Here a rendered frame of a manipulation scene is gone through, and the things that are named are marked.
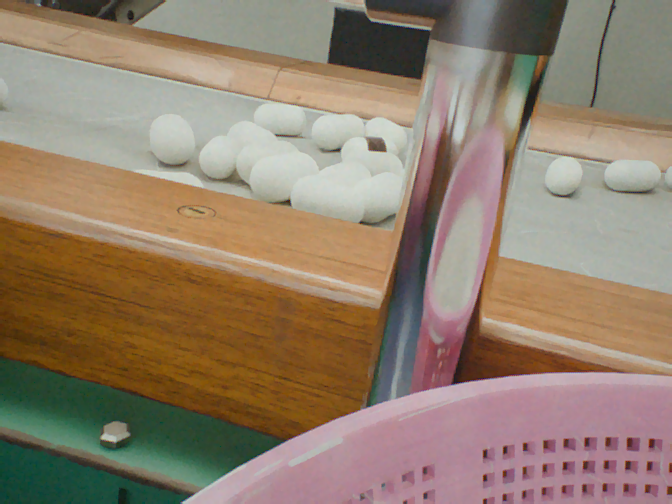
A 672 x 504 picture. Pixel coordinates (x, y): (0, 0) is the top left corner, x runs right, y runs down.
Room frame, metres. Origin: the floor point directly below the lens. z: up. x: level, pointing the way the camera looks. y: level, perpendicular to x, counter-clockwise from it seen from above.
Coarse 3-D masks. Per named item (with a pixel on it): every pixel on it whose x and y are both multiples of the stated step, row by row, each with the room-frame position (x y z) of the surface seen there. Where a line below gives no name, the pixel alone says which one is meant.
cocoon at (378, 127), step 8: (376, 120) 0.42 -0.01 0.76; (384, 120) 0.41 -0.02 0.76; (368, 128) 0.41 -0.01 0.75; (376, 128) 0.41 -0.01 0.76; (384, 128) 0.40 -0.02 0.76; (392, 128) 0.40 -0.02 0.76; (400, 128) 0.40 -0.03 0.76; (376, 136) 0.40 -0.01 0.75; (384, 136) 0.40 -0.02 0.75; (392, 136) 0.40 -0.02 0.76; (400, 136) 0.40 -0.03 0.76; (400, 144) 0.40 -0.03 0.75; (400, 152) 0.40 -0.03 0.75
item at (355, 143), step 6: (354, 138) 0.36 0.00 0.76; (360, 138) 0.36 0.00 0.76; (384, 138) 0.37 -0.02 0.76; (348, 144) 0.36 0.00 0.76; (354, 144) 0.36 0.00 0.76; (360, 144) 0.35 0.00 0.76; (366, 144) 0.36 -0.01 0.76; (390, 144) 0.36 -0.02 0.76; (342, 150) 0.36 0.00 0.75; (348, 150) 0.35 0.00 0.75; (390, 150) 0.36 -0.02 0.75; (396, 150) 0.36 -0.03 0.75; (342, 156) 0.36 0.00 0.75
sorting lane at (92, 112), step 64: (0, 64) 0.50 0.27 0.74; (64, 64) 0.55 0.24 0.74; (0, 128) 0.33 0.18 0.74; (64, 128) 0.35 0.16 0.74; (128, 128) 0.38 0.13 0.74; (192, 128) 0.40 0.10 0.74; (576, 192) 0.38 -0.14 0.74; (640, 192) 0.40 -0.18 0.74; (512, 256) 0.26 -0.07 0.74; (576, 256) 0.27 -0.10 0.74; (640, 256) 0.28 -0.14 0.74
